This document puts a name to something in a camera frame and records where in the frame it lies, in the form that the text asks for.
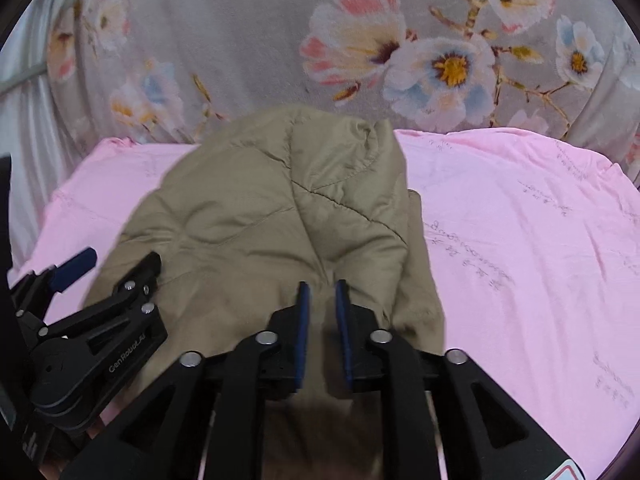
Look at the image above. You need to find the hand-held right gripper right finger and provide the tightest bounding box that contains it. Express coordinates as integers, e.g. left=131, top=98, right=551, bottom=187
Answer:
left=334, top=279, right=586, bottom=480

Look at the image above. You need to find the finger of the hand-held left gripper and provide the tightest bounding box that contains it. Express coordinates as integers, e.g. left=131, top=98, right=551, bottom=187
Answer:
left=10, top=247, right=98, bottom=322
left=55, top=252, right=162, bottom=346

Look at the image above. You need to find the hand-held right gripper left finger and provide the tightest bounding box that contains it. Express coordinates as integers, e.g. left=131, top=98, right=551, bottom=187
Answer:
left=60, top=280, right=312, bottom=480

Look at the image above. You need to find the khaki padded jacket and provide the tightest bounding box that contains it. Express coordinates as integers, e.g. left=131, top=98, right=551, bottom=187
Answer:
left=82, top=104, right=447, bottom=480

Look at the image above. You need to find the white satin cloth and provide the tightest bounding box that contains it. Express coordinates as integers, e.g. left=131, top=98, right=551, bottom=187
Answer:
left=0, top=0, right=101, bottom=261

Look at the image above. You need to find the pink bed sheet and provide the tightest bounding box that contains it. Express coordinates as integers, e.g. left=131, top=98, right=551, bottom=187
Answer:
left=10, top=127, right=640, bottom=480

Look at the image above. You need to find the grey floral blanket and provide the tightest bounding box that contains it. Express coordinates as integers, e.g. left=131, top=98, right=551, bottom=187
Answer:
left=45, top=0, right=640, bottom=186

